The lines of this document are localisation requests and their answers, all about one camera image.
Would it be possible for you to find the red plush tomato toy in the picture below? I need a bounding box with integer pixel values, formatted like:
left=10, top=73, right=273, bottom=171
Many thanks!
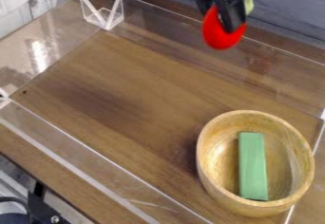
left=203, top=0, right=255, bottom=49

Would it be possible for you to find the wooden bowl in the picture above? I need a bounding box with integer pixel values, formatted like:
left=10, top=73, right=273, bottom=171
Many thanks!
left=196, top=110, right=315, bottom=218

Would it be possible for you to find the green rectangular block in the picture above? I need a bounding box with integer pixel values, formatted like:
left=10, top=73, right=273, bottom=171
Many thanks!
left=239, top=132, right=268, bottom=201

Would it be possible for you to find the clear acrylic back wall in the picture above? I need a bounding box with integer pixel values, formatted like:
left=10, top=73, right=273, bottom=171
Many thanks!
left=113, top=0, right=325, bottom=118

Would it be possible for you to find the clear acrylic wall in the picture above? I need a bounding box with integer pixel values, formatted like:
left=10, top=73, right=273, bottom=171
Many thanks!
left=0, top=0, right=100, bottom=98
left=113, top=0, right=325, bottom=118
left=0, top=99, right=213, bottom=224

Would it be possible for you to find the clear acrylic corner bracket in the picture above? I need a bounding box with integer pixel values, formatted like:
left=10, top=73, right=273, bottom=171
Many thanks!
left=81, top=0, right=125, bottom=30

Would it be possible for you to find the clear acrylic left wall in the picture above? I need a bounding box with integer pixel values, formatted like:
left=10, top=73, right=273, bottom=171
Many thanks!
left=0, top=0, right=100, bottom=98

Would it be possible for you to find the clear acrylic front wall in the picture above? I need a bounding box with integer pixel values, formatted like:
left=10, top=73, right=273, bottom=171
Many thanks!
left=0, top=99, right=213, bottom=224

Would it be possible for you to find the black clamp with cable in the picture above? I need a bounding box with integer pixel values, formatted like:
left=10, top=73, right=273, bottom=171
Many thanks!
left=0, top=192, right=73, bottom=224

